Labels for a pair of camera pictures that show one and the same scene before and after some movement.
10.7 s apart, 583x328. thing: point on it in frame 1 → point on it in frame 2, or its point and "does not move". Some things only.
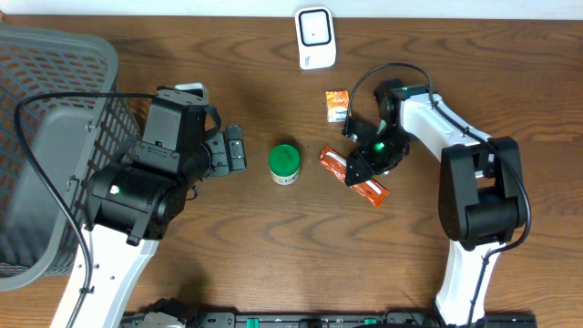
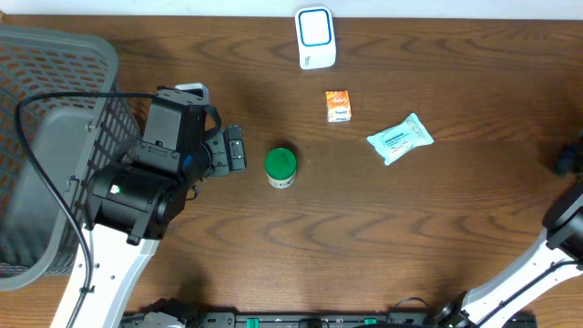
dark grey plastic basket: x=73 y=136 does not move
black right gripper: x=365 y=164 → x=571 y=157
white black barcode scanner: x=316 y=36 does not move
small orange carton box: x=337 y=103 does not move
